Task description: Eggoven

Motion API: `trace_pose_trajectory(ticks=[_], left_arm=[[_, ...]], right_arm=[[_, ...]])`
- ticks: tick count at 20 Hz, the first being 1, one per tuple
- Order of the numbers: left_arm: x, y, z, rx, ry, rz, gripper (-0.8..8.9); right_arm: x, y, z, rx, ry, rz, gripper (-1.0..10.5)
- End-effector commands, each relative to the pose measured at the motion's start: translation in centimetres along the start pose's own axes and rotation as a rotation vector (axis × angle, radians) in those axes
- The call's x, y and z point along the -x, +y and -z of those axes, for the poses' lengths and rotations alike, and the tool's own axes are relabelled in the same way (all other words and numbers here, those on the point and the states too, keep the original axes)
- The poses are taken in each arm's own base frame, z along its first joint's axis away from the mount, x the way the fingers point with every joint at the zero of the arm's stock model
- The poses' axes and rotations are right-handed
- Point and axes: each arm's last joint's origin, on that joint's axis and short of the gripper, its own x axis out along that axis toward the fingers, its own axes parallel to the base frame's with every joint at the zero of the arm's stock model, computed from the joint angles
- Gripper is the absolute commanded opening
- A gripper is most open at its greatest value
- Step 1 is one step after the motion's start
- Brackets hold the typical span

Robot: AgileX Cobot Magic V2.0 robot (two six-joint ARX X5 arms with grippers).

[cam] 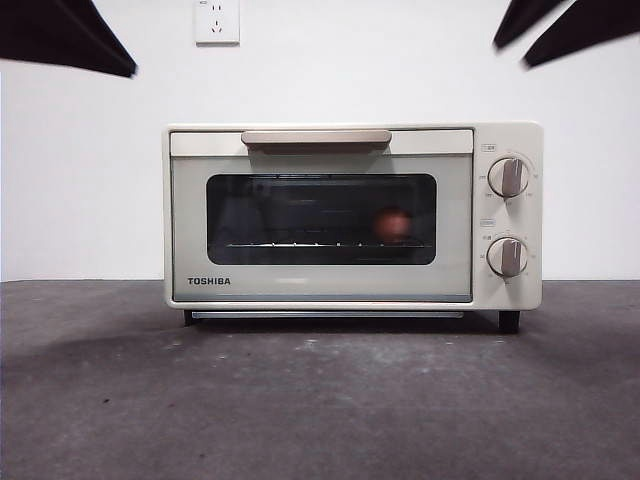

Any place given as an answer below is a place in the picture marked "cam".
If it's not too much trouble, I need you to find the cream Toshiba toaster oven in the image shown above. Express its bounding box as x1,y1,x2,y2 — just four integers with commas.
160,119,544,334

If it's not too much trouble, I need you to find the cream oven timer knob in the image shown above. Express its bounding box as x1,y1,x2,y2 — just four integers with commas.
486,236,529,278

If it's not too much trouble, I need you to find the white wall power socket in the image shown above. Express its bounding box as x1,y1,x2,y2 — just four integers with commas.
194,0,241,47

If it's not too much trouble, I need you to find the glass oven door with handle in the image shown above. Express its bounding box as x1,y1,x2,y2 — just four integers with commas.
169,128,475,304

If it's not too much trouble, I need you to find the metal oven crumb tray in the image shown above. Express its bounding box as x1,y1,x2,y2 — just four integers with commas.
190,309,464,320

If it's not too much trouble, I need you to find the metal wire oven rack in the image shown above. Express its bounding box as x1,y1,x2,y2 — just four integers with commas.
227,241,426,250

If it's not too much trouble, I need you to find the cream oven temperature knob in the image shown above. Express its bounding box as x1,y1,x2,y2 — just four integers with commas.
487,157,531,199

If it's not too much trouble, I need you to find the brown egg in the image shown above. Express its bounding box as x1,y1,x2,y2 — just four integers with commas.
372,205,414,245

